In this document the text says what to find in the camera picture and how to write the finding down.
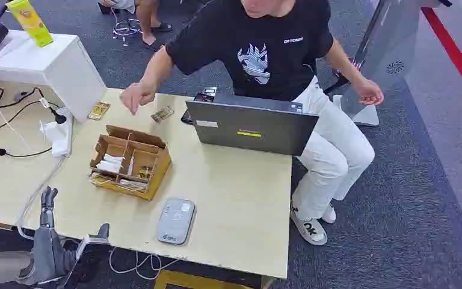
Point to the grey metal floor stand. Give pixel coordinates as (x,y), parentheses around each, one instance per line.
(382,56)

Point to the person's right hand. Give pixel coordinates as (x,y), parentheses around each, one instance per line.
(137,95)

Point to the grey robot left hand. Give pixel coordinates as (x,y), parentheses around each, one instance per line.
(49,253)

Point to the wooden card box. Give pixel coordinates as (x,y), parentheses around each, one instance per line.
(131,161)

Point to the yellow frame under table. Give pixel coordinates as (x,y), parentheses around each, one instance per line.
(191,280)

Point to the black phone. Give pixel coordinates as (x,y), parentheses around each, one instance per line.
(199,101)

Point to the yellow green carton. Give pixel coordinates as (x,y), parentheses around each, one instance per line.
(29,22)

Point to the grey laptop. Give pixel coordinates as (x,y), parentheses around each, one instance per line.
(251,129)

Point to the white crumpled tissue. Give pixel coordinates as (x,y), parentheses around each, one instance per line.
(57,135)

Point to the white cabinet box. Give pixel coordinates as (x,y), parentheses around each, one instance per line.
(51,65)

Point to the seated person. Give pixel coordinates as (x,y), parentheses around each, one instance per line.
(263,52)

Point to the standing person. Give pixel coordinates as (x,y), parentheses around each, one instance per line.
(143,18)

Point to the grey flat card reader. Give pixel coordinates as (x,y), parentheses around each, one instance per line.
(176,220)

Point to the person's left hand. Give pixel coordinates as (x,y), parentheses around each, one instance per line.
(368,92)

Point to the red floor tape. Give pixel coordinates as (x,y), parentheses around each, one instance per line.
(456,56)

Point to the pale card stack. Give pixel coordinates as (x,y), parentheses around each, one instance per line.
(132,184)

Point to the grey printed card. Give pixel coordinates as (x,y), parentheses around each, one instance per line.
(162,114)

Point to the yellow card stack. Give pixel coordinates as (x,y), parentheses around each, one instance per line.
(100,179)

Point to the yellow printed card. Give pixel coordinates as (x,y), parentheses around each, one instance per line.
(98,110)

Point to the white card stack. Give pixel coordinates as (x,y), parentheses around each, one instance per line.
(109,163)

